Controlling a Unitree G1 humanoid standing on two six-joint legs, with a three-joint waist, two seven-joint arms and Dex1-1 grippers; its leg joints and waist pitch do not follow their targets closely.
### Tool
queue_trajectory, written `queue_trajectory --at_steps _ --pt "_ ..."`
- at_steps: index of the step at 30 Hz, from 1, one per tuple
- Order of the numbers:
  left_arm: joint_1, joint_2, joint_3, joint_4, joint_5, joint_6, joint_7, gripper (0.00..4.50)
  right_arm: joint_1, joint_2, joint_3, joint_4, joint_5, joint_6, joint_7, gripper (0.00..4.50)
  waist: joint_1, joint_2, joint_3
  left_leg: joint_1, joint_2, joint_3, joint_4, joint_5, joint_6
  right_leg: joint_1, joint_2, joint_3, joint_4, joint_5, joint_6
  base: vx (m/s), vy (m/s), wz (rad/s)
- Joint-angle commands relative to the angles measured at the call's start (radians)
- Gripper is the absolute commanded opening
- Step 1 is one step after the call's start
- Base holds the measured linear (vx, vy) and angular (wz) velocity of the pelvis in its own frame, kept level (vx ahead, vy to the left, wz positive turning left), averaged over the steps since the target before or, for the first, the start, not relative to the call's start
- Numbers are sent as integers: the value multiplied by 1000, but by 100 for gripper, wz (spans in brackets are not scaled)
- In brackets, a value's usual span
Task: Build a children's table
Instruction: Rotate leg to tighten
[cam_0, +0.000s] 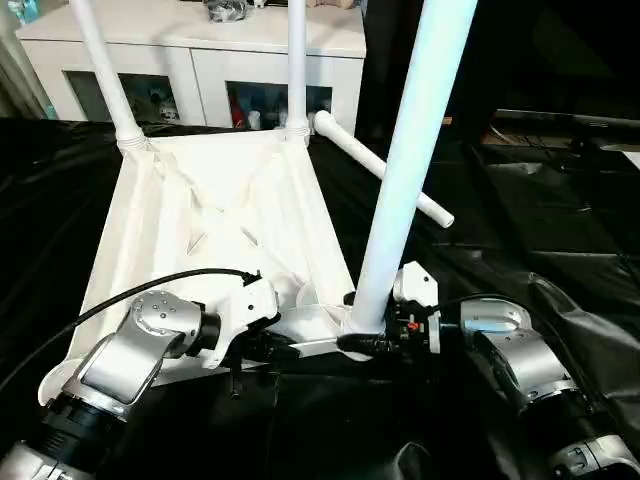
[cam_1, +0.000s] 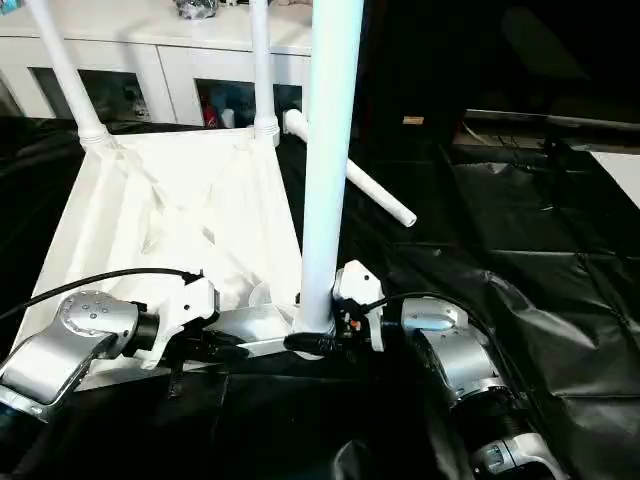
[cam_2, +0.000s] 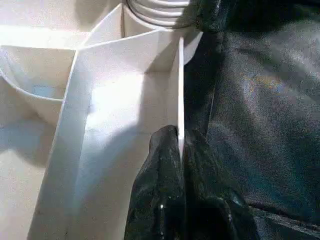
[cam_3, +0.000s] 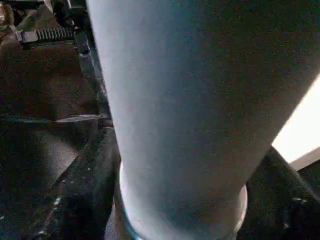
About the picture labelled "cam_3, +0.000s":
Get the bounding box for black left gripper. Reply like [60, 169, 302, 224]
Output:
[14, 0, 112, 121]

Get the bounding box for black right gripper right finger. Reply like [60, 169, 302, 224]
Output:
[234, 145, 320, 240]

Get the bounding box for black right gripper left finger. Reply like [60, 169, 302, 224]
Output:
[27, 126, 124, 240]

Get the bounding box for white plastic table top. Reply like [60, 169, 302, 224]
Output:
[271, 74, 320, 172]

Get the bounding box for white plastic table leg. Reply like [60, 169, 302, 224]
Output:
[84, 0, 320, 240]

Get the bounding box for black work surface mat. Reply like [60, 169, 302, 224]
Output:
[0, 0, 320, 240]

